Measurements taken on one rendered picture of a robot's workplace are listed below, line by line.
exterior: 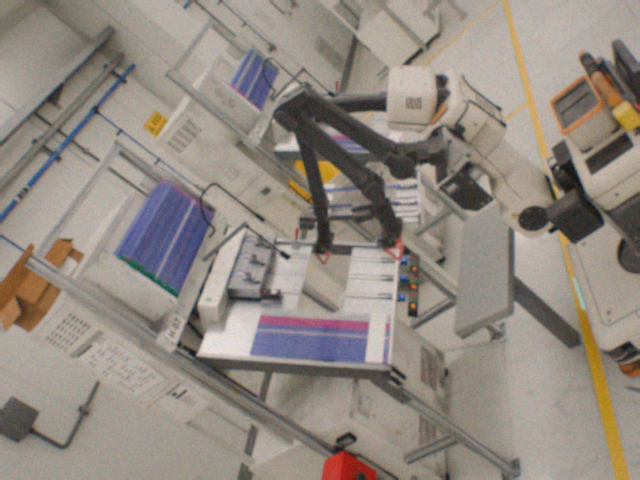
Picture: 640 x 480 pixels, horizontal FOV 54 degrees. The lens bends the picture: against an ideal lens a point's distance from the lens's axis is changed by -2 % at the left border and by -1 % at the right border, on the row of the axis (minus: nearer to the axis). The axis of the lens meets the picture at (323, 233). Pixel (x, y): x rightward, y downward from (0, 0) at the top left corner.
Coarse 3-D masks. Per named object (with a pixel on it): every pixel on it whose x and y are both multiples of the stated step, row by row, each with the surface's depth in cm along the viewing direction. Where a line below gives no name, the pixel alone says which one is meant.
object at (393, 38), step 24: (336, 0) 646; (360, 0) 644; (384, 0) 668; (408, 0) 637; (360, 24) 687; (384, 24) 655; (408, 24) 652; (432, 24) 649; (384, 48) 671; (408, 48) 668
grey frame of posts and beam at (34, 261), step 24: (120, 144) 270; (144, 168) 273; (216, 216) 282; (216, 240) 274; (24, 264) 211; (48, 264) 214; (408, 264) 286; (72, 288) 216; (192, 288) 250; (312, 288) 307; (96, 312) 222; (120, 312) 224; (144, 336) 226; (192, 360) 235; (216, 384) 238; (264, 408) 247; (432, 408) 233; (288, 432) 251; (456, 432) 236; (480, 456) 244
